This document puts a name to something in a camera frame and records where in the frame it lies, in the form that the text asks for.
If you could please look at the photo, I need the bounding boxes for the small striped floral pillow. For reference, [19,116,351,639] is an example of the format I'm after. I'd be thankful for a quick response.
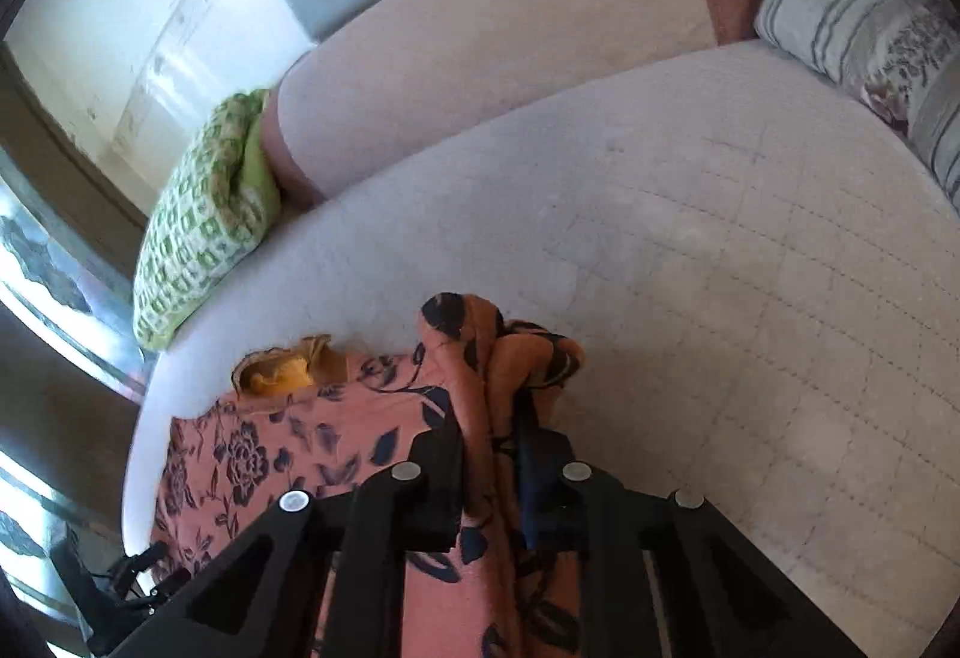
[754,0,946,130]

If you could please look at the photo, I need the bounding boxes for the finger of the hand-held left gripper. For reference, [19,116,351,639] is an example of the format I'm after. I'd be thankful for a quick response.
[112,542,192,600]

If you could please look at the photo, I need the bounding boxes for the orange floral blouse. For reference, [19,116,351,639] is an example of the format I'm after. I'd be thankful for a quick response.
[150,290,586,658]

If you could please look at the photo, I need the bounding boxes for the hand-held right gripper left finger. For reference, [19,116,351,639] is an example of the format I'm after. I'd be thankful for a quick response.
[150,403,466,658]

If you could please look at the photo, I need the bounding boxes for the pink bolster cushion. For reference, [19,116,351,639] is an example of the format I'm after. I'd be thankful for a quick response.
[259,0,758,209]

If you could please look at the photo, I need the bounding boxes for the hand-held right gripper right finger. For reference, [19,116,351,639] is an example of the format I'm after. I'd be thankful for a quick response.
[514,404,871,658]

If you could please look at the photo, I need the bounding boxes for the large striped floral pillow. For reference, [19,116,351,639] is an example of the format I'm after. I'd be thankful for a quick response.
[904,68,960,213]

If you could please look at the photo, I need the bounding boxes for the green checkered pillow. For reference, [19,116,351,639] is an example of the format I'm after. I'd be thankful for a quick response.
[133,89,284,353]

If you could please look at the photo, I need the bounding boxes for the bed with lilac sheet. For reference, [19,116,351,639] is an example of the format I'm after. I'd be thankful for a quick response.
[120,38,960,658]

